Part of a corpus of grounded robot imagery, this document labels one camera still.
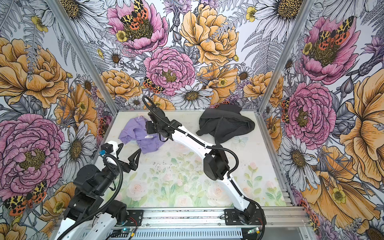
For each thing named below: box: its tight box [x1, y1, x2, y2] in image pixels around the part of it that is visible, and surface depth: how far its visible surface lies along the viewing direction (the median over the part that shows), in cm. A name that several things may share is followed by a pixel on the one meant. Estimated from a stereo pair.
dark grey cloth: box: [196, 104, 256, 144], surface depth 110 cm
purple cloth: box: [118, 115, 165, 154], surface depth 102 cm
